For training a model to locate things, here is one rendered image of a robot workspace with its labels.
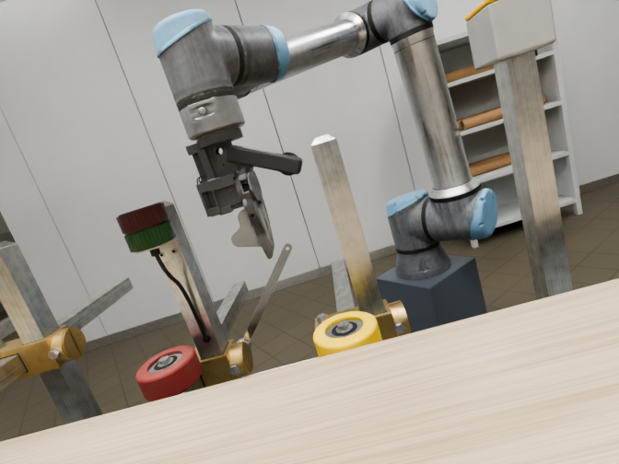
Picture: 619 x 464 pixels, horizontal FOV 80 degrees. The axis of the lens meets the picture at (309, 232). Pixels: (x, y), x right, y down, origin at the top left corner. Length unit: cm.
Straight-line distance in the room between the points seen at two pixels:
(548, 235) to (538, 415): 32
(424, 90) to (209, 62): 67
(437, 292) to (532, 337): 87
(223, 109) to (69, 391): 49
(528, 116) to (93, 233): 340
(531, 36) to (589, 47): 363
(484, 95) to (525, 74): 306
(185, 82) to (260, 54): 14
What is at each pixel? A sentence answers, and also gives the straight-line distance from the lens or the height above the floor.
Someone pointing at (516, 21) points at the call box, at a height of 119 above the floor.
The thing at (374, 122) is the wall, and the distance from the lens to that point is 329.
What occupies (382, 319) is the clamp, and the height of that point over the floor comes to 86.
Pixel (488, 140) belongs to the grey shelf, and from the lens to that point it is 363.
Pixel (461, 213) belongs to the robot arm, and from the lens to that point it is 116.
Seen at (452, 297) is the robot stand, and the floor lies 52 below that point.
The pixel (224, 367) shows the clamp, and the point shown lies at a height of 85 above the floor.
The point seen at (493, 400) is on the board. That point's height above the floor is 90.
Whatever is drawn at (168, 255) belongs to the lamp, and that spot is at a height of 104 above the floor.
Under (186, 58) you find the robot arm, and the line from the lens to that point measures 59.
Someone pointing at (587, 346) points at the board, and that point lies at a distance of 39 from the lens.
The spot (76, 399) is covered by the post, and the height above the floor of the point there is 86.
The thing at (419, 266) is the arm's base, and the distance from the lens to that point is 129.
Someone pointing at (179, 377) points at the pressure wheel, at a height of 89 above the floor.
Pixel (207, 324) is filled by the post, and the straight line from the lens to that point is 58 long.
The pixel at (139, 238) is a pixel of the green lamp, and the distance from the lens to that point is 50.
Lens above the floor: 112
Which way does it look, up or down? 12 degrees down
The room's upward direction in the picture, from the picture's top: 18 degrees counter-clockwise
